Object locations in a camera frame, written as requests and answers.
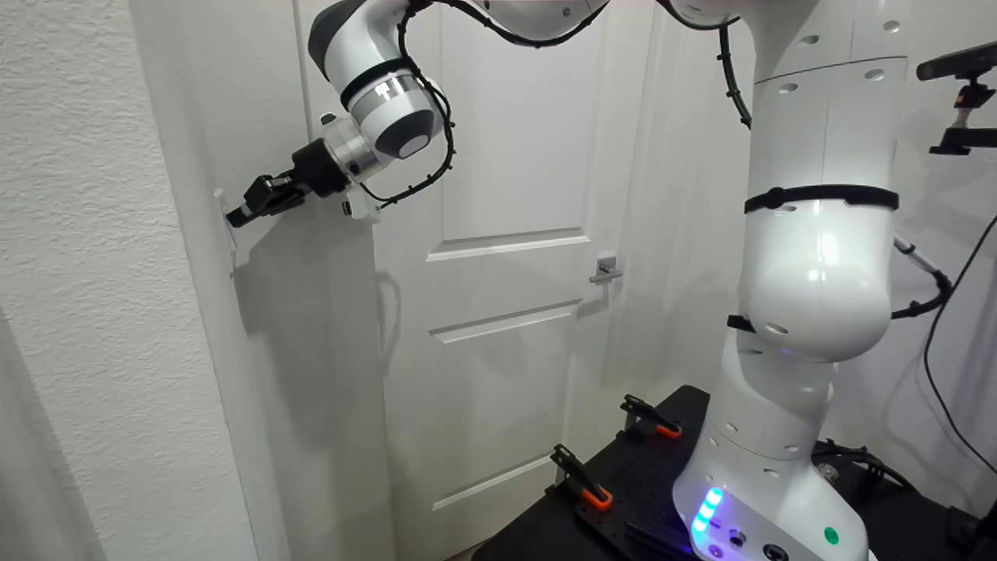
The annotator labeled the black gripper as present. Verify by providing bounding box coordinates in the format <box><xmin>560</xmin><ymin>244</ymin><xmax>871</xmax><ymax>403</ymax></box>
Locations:
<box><xmin>225</xmin><ymin>140</ymin><xmax>350</xmax><ymax>228</ymax></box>

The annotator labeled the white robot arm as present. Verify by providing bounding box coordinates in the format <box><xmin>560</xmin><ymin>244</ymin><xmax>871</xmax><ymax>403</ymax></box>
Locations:
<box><xmin>227</xmin><ymin>0</ymin><xmax>911</xmax><ymax>561</ymax></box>

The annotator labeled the white panel door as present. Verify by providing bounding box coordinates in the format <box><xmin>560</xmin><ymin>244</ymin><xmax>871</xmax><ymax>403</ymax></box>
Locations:
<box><xmin>350</xmin><ymin>0</ymin><xmax>656</xmax><ymax>561</ymax></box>

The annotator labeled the black orange clamp near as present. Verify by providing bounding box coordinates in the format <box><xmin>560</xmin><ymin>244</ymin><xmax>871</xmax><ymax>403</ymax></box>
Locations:
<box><xmin>553</xmin><ymin>444</ymin><xmax>613</xmax><ymax>515</ymax></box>

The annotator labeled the black orange clamp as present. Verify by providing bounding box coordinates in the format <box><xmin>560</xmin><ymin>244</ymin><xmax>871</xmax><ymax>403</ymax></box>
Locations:
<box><xmin>553</xmin><ymin>444</ymin><xmax>613</xmax><ymax>515</ymax></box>
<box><xmin>619</xmin><ymin>394</ymin><xmax>684</xmax><ymax>444</ymax></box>

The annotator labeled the black orange clamp far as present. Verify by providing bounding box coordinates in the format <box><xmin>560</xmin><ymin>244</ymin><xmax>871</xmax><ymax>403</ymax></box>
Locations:
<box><xmin>619</xmin><ymin>394</ymin><xmax>684</xmax><ymax>444</ymax></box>

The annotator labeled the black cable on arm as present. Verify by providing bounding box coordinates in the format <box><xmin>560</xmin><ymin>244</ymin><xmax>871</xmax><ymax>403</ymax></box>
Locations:
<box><xmin>356</xmin><ymin>0</ymin><xmax>757</xmax><ymax>210</ymax></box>

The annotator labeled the silver door handle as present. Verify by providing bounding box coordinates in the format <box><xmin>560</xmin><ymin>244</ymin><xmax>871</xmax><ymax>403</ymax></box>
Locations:
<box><xmin>589</xmin><ymin>256</ymin><xmax>625</xmax><ymax>288</ymax></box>

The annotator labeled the black cable at right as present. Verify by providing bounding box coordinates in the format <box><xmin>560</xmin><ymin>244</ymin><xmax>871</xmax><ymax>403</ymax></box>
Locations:
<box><xmin>726</xmin><ymin>213</ymin><xmax>997</xmax><ymax>480</ymax></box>

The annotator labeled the black camera on stand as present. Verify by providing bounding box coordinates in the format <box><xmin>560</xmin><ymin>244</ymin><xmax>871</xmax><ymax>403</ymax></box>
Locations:
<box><xmin>915</xmin><ymin>45</ymin><xmax>997</xmax><ymax>157</ymax></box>

